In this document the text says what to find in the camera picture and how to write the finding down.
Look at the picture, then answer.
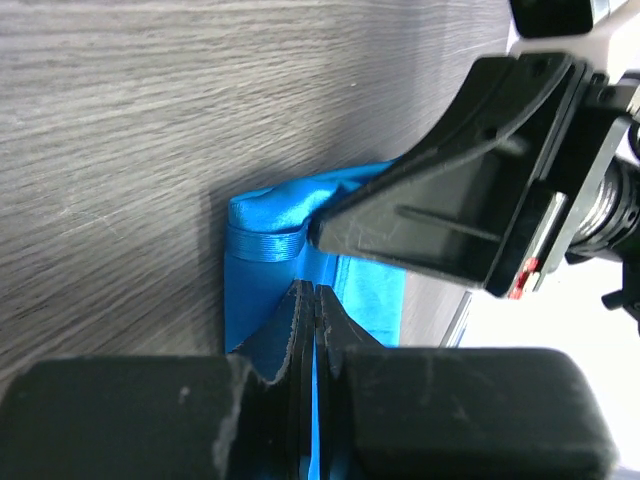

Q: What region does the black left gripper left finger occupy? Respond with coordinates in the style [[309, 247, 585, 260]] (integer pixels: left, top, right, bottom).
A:
[[1, 281, 314, 479]]

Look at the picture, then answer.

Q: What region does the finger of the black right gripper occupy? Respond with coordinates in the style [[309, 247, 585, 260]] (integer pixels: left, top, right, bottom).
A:
[[309, 52, 588, 297]]

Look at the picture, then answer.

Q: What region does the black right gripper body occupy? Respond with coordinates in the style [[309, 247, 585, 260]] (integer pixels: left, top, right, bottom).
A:
[[509, 72, 639, 319]]

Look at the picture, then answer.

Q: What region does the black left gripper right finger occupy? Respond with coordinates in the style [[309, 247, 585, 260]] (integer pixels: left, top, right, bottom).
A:
[[315, 286, 617, 479]]

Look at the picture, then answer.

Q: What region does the blue cloth napkin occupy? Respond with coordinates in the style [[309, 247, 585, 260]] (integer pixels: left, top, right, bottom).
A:
[[195, 163, 409, 479]]

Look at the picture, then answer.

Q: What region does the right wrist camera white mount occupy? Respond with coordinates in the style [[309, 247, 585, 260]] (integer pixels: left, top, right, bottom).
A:
[[507, 0, 639, 82]]

